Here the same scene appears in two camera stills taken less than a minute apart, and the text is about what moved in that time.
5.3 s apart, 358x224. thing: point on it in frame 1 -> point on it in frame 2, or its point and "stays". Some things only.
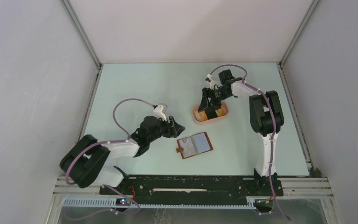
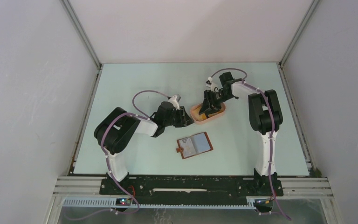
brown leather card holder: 196,144 stays
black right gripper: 213,105 stays
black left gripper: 173,129 -> 184,120
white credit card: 188,147 stays
